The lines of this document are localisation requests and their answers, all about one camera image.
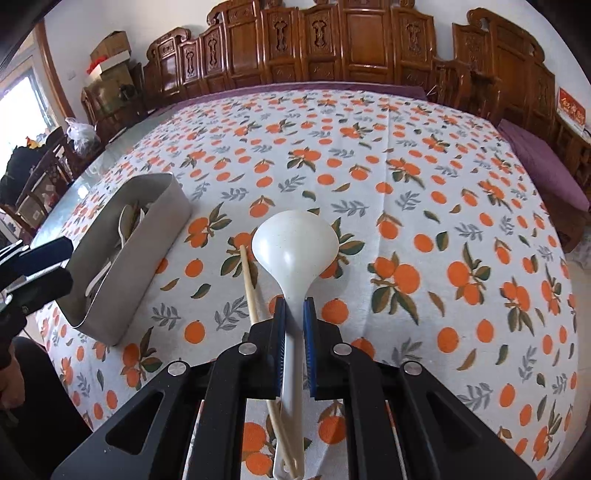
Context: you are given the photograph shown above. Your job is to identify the wooden chopstick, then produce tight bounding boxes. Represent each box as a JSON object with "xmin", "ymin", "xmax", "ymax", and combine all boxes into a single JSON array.
[{"xmin": 239, "ymin": 245, "xmax": 297, "ymax": 479}]

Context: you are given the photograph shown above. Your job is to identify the white plastic ladle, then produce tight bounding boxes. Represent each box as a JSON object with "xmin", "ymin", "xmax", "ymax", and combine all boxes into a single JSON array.
[{"xmin": 252, "ymin": 210, "xmax": 339, "ymax": 479}]

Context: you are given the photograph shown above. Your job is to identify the person's left hand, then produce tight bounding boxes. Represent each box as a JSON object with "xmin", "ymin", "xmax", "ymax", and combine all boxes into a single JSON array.
[{"xmin": 0, "ymin": 356, "xmax": 25, "ymax": 410}]

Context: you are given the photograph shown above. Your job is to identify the white spoon in tray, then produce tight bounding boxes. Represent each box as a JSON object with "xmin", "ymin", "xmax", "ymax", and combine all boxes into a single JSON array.
[{"xmin": 85, "ymin": 204, "xmax": 138, "ymax": 300}]

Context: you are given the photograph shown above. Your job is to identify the grey rectangular utensil tray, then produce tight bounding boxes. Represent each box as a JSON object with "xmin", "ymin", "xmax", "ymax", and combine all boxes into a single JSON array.
[{"xmin": 57, "ymin": 173, "xmax": 192, "ymax": 346}]

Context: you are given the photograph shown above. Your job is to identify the wooden chair at left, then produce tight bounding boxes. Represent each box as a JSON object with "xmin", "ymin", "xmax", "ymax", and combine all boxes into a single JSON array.
[{"xmin": 1, "ymin": 127, "xmax": 78, "ymax": 238}]

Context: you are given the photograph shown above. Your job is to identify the white plastic bag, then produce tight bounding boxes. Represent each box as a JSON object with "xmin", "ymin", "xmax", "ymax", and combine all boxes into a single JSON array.
[{"xmin": 65, "ymin": 117, "xmax": 100, "ymax": 157}]

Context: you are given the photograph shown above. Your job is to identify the purple sofa cushion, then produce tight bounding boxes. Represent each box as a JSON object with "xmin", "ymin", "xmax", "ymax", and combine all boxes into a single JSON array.
[{"xmin": 153, "ymin": 81, "xmax": 428, "ymax": 115}]

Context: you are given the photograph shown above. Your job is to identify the orange fruit print tablecloth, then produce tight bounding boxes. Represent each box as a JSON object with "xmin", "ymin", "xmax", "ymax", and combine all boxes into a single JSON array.
[{"xmin": 38, "ymin": 89, "xmax": 578, "ymax": 479}]

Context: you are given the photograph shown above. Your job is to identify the stacked cardboard boxes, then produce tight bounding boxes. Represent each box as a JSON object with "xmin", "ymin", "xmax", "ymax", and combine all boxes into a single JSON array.
[{"xmin": 81, "ymin": 31, "xmax": 136, "ymax": 123}]

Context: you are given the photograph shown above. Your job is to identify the purple armchair cushion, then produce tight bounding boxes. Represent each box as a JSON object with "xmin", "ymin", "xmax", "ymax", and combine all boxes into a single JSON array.
[{"xmin": 497, "ymin": 119, "xmax": 590, "ymax": 211}]

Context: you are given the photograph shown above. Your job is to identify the long carved wooden sofa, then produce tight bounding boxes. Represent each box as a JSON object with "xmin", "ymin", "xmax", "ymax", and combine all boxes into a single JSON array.
[{"xmin": 143, "ymin": 0, "xmax": 471, "ymax": 108}]

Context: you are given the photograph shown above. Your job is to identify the red gift box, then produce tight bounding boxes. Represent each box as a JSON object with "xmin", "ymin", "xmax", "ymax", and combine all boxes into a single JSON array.
[{"xmin": 558, "ymin": 87, "xmax": 586, "ymax": 129}]

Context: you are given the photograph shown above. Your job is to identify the carved wooden armchair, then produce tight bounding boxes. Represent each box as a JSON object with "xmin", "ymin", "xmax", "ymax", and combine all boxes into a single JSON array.
[{"xmin": 429, "ymin": 7, "xmax": 556, "ymax": 141}]

